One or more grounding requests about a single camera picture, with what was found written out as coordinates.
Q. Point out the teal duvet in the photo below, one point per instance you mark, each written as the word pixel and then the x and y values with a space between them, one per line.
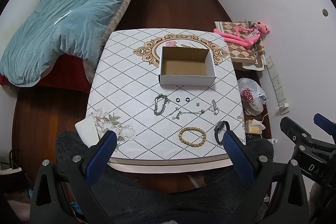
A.
pixel 63 21

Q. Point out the small yellow box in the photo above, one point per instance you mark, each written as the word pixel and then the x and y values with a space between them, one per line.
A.
pixel 254 127

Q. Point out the checkered folded mat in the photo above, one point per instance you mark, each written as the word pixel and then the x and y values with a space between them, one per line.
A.
pixel 247 59

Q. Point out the white paper sheet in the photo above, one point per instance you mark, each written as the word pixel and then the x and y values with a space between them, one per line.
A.
pixel 87 131

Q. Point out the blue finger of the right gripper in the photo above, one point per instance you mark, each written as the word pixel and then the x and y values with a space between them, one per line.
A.
pixel 325 124
pixel 295 132

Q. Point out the white wall power strip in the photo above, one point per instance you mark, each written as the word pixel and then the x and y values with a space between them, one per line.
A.
pixel 277 85

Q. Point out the pink panther plush toy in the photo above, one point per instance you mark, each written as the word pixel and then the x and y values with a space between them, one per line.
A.
pixel 245 34

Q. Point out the white plastic bag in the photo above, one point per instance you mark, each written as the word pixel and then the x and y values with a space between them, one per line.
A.
pixel 252 96

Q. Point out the black wristband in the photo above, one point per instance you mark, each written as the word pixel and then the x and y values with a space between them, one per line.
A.
pixel 220 126

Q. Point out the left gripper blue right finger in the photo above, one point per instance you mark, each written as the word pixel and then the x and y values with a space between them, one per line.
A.
pixel 239 156

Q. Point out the bed with patterned mattress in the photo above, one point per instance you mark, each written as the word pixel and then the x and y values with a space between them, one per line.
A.
pixel 118 14

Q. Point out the dark fuzzy cushion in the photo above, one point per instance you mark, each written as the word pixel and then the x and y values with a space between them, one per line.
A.
pixel 126 202

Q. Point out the white cardboard box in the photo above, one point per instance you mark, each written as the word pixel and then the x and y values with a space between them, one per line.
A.
pixel 183 66

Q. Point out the patterned white tablecloth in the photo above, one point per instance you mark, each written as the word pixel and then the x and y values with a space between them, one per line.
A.
pixel 155 122

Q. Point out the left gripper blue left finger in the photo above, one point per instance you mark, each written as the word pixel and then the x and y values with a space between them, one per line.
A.
pixel 97 157

